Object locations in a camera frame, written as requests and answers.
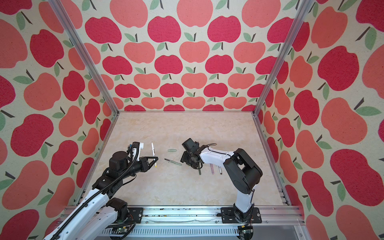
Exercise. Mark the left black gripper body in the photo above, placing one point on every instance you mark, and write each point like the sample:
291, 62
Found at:
139, 166

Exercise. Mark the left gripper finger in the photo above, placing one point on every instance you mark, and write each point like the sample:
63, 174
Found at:
151, 159
150, 164

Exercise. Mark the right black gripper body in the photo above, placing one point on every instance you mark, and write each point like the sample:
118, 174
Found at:
185, 159

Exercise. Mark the white yellow-tipped pen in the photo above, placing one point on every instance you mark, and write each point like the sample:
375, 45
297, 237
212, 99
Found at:
154, 154

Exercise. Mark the light green pen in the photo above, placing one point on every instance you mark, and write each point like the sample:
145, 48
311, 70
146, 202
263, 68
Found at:
173, 162

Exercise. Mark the pink pen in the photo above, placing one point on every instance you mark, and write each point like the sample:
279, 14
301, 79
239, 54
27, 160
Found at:
212, 169

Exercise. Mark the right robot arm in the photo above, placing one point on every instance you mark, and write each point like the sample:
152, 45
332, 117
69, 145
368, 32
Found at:
242, 170

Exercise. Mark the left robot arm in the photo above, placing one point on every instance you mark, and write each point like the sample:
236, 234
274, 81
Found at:
100, 208

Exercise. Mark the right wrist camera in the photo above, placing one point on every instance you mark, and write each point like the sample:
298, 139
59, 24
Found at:
190, 146

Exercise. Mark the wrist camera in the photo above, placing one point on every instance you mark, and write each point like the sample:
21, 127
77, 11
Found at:
190, 146
136, 147

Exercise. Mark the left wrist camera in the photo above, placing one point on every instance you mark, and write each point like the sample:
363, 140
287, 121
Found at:
136, 147

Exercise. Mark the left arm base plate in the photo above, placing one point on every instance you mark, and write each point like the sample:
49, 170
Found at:
135, 214

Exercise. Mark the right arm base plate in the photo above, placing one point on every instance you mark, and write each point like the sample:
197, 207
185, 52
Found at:
231, 215

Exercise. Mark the aluminium front rail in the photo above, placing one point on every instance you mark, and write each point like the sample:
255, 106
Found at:
202, 222

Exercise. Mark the left aluminium corner post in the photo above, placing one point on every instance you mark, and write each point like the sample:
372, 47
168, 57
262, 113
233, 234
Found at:
67, 24

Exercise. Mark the aluminium corner post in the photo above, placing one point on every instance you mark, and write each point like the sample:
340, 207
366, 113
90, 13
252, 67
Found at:
67, 24
287, 45

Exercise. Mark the right aluminium corner post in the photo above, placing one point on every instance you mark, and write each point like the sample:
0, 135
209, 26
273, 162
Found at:
287, 45

